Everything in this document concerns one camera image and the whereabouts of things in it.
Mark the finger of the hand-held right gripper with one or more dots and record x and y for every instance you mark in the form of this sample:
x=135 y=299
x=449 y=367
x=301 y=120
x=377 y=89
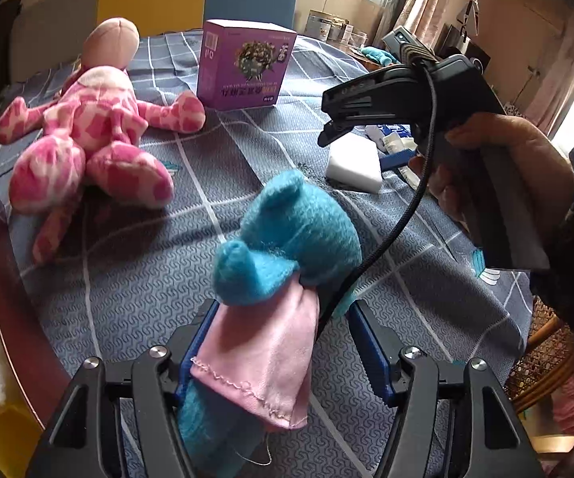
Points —
x=334 y=132
x=376 y=92

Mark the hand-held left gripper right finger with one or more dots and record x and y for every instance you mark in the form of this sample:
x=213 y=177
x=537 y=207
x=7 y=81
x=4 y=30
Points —
x=372 y=356

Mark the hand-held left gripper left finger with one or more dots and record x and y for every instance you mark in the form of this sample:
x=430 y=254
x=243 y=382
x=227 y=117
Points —
x=201 y=319

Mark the blue plush toy pink dress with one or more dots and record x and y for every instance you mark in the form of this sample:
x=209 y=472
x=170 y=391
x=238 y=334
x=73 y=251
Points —
x=292 y=239

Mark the yellow bag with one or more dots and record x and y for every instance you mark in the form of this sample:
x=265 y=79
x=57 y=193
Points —
x=3 y=428

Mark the person's right hand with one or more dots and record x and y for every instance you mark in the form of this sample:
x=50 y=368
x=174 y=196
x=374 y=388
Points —
x=531 y=149

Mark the white sponge block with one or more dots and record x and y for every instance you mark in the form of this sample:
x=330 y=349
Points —
x=354 y=162

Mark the teal fluffy item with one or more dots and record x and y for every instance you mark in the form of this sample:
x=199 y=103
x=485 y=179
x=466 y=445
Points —
x=377 y=56

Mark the blue white packet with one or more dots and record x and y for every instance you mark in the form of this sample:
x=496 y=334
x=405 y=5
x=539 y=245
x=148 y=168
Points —
x=391 y=135

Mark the grey checked bedsheet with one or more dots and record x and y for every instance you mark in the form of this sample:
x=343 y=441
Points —
x=167 y=269

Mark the metal tins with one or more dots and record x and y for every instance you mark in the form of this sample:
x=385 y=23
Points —
x=324 y=24

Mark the purple printed box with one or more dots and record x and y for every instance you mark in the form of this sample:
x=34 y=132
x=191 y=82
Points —
x=247 y=67

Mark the wicker chair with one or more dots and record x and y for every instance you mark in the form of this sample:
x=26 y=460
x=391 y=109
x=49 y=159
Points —
x=541 y=358

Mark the pink spotted plush toy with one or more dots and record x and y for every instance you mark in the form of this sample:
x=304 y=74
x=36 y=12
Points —
x=102 y=124

